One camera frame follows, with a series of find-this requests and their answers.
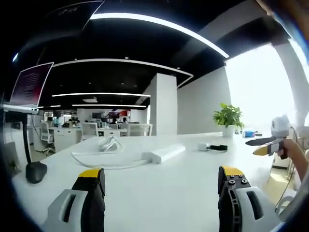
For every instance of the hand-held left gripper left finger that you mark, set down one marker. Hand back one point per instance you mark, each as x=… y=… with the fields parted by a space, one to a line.
x=79 y=205

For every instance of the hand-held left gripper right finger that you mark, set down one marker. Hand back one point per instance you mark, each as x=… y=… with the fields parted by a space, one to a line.
x=239 y=205

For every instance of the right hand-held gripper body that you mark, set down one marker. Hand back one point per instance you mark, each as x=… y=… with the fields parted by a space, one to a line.
x=280 y=126

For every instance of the white charger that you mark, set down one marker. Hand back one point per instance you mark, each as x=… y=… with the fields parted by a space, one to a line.
x=203 y=146

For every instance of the white power strip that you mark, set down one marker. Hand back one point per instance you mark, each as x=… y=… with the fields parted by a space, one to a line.
x=164 y=152

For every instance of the white desk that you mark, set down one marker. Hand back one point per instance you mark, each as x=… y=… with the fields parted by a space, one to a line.
x=154 y=176

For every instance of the ceiling light strip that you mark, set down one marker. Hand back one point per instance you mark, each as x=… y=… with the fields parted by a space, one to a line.
x=157 y=31

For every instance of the person's right hand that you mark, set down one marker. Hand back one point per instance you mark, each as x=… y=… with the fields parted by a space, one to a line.
x=288 y=147

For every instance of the blue tissue box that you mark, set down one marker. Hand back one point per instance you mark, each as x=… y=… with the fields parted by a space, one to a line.
x=249 y=133

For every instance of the green potted plant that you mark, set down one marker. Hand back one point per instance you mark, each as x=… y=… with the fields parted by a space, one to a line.
x=228 y=118

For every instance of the clear plastic bag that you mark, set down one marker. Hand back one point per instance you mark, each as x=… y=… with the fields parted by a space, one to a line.
x=106 y=154

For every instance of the white office chair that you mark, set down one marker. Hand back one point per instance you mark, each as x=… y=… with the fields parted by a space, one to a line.
x=46 y=137

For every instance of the row of office desks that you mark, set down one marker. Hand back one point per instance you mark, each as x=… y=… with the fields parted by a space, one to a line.
x=96 y=128

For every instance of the white pillar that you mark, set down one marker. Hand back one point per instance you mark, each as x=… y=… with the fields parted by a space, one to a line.
x=164 y=104

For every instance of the laptop on stand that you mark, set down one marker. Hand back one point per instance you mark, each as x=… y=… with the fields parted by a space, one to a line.
x=29 y=89

